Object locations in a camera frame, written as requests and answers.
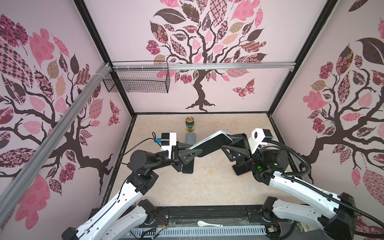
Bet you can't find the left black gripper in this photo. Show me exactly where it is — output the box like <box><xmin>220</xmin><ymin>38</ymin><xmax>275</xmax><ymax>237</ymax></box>
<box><xmin>147</xmin><ymin>138</ymin><xmax>202</xmax><ymax>172</ymax></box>

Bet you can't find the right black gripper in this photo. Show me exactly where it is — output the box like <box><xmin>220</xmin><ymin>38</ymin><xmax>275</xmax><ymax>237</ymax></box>
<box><xmin>224</xmin><ymin>137</ymin><xmax>264</xmax><ymax>171</ymax></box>

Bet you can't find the black phone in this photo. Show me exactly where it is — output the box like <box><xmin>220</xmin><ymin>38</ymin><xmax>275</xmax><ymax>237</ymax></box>
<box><xmin>182</xmin><ymin>161</ymin><xmax>194</xmax><ymax>174</ymax></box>
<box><xmin>188</xmin><ymin>130</ymin><xmax>234</xmax><ymax>158</ymax></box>
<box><xmin>232</xmin><ymin>165</ymin><xmax>251</xmax><ymax>176</ymax></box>

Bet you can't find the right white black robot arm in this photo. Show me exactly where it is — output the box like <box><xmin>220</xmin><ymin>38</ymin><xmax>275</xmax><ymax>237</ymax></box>
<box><xmin>220</xmin><ymin>129</ymin><xmax>357</xmax><ymax>240</ymax></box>

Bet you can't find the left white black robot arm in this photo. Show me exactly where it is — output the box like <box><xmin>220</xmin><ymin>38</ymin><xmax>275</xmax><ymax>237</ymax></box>
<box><xmin>61</xmin><ymin>143</ymin><xmax>203</xmax><ymax>240</ymax></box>

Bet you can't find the green gold drink can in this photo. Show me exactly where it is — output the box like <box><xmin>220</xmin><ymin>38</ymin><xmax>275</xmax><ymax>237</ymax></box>
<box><xmin>186</xmin><ymin>117</ymin><xmax>195</xmax><ymax>133</ymax></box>

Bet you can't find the white plastic spoon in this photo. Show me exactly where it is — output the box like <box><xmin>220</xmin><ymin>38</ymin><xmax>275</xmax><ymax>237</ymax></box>
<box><xmin>197</xmin><ymin>220</ymin><xmax>224</xmax><ymax>228</ymax></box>

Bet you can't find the silver aluminium bar back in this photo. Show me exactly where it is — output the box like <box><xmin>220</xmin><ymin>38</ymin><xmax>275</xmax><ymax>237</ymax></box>
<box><xmin>113</xmin><ymin>62</ymin><xmax>296</xmax><ymax>71</ymax></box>

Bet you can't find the silver aluminium bar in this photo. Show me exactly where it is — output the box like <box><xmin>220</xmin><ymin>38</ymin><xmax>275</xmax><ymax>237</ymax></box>
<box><xmin>1</xmin><ymin>63</ymin><xmax>111</xmax><ymax>224</ymax></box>
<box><xmin>113</xmin><ymin>62</ymin><xmax>296</xmax><ymax>71</ymax></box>

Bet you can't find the silver aluminium bar left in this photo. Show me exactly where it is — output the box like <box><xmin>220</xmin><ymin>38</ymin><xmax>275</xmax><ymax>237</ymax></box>
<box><xmin>1</xmin><ymin>63</ymin><xmax>111</xmax><ymax>224</ymax></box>

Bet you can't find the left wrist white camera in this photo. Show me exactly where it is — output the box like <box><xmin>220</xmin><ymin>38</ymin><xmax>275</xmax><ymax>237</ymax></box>
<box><xmin>156</xmin><ymin>133</ymin><xmax>177</xmax><ymax>159</ymax></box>

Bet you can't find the left black thin cable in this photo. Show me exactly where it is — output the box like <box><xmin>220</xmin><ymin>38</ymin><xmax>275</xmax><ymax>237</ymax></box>
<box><xmin>119</xmin><ymin>131</ymin><xmax>158</xmax><ymax>166</ymax></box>

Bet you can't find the right black corrugated cable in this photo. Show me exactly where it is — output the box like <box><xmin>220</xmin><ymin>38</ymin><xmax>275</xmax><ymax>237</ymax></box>
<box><xmin>263</xmin><ymin>139</ymin><xmax>384</xmax><ymax>239</ymax></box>

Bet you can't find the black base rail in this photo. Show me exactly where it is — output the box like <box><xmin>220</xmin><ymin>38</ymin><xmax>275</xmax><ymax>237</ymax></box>
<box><xmin>144</xmin><ymin>205</ymin><xmax>266</xmax><ymax>226</ymax></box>

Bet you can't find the white slotted cable duct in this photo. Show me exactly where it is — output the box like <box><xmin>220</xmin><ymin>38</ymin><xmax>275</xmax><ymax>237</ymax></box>
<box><xmin>121</xmin><ymin>226</ymin><xmax>267</xmax><ymax>240</ymax></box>

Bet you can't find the black wire basket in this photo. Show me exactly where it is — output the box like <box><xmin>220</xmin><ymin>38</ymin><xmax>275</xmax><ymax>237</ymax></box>
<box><xmin>103</xmin><ymin>60</ymin><xmax>171</xmax><ymax>94</ymax></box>

